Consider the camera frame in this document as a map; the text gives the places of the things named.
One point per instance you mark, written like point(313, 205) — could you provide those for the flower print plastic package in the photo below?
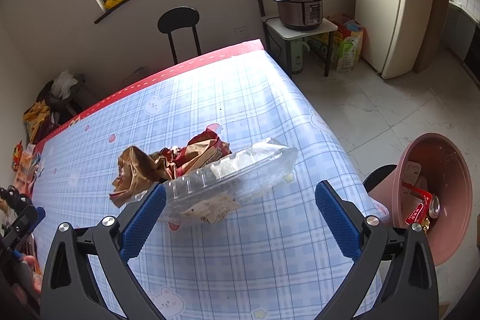
point(412, 175)

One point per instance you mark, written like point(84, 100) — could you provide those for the yellow snack bags pile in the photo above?
point(39, 122)

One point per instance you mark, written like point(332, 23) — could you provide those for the red peanut package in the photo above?
point(420, 212)

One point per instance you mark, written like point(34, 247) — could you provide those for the clear plastic clamshell container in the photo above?
point(211, 193)

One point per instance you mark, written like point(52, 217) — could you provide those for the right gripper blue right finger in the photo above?
point(342, 227)

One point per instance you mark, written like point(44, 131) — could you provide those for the green yellow shopping bags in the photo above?
point(340, 49)

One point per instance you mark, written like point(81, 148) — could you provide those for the brown plastic trash bucket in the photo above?
point(431, 186)

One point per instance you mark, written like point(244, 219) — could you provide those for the light green kettle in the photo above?
point(297, 50)

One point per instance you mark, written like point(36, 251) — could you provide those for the cream refrigerator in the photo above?
point(394, 31)

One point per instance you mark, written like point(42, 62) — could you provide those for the electric pressure cooker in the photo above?
point(300, 15)

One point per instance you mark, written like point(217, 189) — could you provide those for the brown paper bag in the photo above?
point(137, 171)

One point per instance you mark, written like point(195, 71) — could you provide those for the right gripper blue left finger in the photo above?
point(138, 219)

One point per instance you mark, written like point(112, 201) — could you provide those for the black round back chair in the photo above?
point(176, 19)

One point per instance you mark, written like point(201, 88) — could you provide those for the small white side table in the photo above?
point(276, 32)

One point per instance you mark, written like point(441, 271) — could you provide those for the blue plaid table cover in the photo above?
point(241, 238)

